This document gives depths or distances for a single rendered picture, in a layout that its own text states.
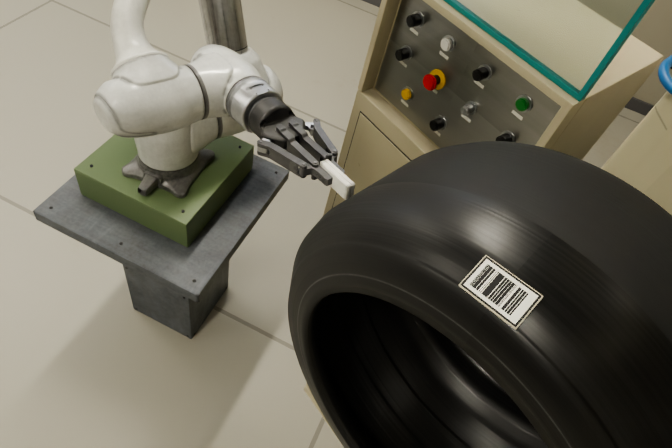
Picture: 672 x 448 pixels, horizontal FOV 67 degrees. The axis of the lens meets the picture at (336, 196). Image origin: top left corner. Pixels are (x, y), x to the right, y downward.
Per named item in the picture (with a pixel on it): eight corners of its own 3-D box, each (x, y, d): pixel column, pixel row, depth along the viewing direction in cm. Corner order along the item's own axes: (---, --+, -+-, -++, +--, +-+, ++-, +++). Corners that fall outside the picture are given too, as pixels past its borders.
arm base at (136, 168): (110, 184, 130) (107, 169, 125) (157, 132, 144) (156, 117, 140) (175, 210, 128) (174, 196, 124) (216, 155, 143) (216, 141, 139)
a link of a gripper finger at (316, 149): (285, 139, 89) (292, 136, 89) (326, 175, 83) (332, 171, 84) (286, 121, 86) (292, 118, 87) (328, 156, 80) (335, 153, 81)
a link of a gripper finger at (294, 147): (281, 122, 86) (274, 125, 85) (321, 159, 80) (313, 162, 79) (281, 141, 88) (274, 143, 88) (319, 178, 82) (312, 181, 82)
